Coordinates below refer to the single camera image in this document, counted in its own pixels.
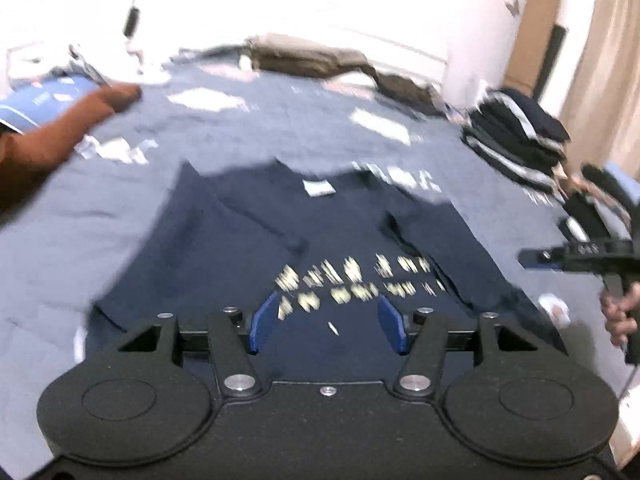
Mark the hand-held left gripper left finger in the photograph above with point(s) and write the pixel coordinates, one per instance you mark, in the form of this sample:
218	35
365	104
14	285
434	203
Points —
262	322

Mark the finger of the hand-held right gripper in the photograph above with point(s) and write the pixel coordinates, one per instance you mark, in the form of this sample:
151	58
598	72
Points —
542	257

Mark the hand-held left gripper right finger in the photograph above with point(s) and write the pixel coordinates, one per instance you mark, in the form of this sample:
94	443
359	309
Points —
390	322

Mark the navy t-shirt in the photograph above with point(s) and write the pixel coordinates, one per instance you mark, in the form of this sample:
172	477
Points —
300	220

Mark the stack of dark folded clothes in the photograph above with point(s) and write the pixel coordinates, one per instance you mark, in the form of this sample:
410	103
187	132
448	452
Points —
515	135

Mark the folded khaki clothes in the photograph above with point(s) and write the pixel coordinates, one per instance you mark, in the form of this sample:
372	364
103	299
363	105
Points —
305	57

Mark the person's right hand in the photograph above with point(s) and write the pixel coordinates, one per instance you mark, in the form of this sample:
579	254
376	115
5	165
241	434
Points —
617	315

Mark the beige curtain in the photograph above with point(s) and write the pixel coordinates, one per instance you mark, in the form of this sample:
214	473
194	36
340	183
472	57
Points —
610	60

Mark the grey quilted bedspread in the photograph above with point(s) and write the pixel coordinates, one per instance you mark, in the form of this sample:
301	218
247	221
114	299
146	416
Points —
100	210

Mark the black flat panel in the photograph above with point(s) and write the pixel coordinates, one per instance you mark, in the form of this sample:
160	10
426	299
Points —
552	60

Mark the dark olive garment at headboard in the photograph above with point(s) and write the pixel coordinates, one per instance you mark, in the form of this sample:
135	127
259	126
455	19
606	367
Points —
405	90

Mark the tall brown cardboard roll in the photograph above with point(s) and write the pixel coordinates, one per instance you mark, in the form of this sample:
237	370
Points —
530	35

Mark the white headboard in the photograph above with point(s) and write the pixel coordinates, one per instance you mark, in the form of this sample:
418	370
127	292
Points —
390	42

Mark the brown knit sweater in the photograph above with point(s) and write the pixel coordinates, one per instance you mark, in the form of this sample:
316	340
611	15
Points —
55	135

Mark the blue pillow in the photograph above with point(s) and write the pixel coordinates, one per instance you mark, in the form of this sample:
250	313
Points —
40	102

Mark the butterfly wall sticker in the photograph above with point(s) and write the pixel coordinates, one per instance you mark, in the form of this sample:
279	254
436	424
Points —
512	7

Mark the black wall-hung device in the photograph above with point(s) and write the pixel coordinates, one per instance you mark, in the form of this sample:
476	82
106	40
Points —
131	20

